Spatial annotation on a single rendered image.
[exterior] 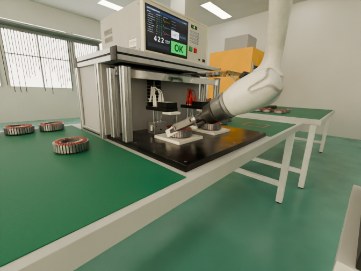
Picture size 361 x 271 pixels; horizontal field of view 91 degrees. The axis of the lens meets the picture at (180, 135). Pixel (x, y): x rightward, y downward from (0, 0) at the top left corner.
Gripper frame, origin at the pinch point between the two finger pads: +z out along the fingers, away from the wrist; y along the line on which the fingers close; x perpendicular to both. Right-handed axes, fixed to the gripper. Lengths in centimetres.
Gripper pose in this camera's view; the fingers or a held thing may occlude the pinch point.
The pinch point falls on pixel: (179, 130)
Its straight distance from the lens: 76.6
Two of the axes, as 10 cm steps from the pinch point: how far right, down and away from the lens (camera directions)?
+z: -6.5, 3.3, 6.8
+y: 6.8, -1.6, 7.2
